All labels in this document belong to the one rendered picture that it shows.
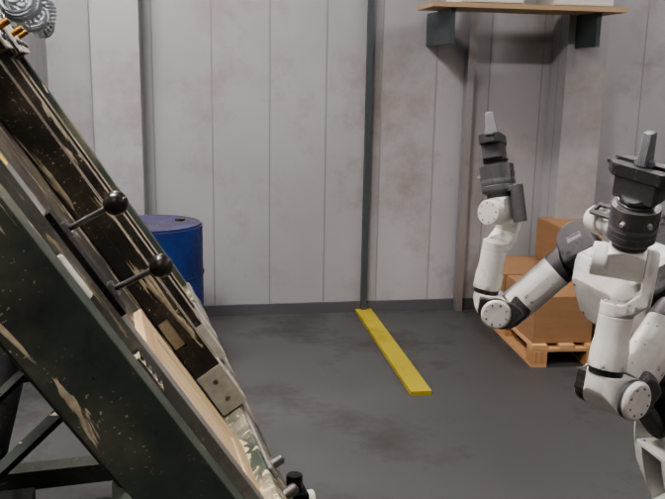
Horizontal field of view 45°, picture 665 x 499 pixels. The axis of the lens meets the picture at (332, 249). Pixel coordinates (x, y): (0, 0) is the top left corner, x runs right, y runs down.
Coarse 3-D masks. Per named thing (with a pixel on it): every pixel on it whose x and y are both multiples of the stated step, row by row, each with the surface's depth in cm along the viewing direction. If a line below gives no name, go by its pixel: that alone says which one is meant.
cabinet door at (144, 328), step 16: (144, 320) 169; (144, 336) 156; (160, 352) 160; (176, 368) 169; (192, 384) 175; (192, 400) 161; (208, 400) 181; (208, 416) 168; (224, 432) 175; (240, 448) 181; (240, 464) 167
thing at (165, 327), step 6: (162, 324) 195; (168, 324) 195; (162, 330) 195; (168, 330) 196; (174, 330) 196; (168, 336) 196; (174, 336) 196; (174, 342) 197; (180, 342) 197; (174, 348) 197
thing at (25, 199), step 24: (0, 168) 120; (24, 192) 121; (48, 240) 124; (72, 264) 125; (96, 288) 127; (120, 336) 130; (168, 384) 134; (192, 408) 137; (216, 456) 139; (240, 480) 141
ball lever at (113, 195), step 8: (112, 192) 122; (120, 192) 122; (104, 200) 121; (112, 200) 121; (120, 200) 121; (128, 200) 123; (104, 208) 122; (112, 208) 121; (120, 208) 121; (88, 216) 124; (96, 216) 124; (64, 224) 125; (72, 224) 125; (80, 224) 125; (72, 232) 126
